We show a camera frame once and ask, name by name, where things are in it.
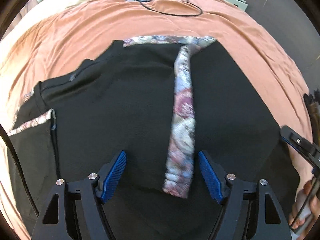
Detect person's right hand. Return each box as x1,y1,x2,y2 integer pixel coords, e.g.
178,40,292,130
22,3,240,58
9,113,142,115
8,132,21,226
289,177,319,239

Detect orange brown duvet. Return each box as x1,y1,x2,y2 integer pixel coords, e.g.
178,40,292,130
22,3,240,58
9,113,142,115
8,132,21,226
1,0,312,235

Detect black t-shirt floral trim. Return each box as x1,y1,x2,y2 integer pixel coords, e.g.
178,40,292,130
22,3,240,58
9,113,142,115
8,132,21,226
9,41,299,239

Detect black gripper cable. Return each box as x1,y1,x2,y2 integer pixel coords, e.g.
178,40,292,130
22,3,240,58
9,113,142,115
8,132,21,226
0,125,40,217

